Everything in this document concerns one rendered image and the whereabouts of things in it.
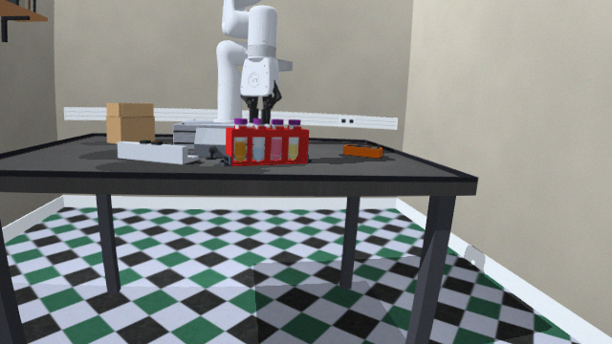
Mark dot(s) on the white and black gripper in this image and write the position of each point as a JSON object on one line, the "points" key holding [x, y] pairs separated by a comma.
{"points": [[259, 78]]}

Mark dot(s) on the brown cardboard box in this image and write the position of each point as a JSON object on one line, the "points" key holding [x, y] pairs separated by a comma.
{"points": [[130, 122]]}

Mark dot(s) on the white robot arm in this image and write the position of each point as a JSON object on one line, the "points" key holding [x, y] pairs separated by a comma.
{"points": [[260, 28]]}

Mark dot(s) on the orange digital multimeter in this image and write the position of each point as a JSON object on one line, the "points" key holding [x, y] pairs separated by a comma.
{"points": [[357, 150]]}

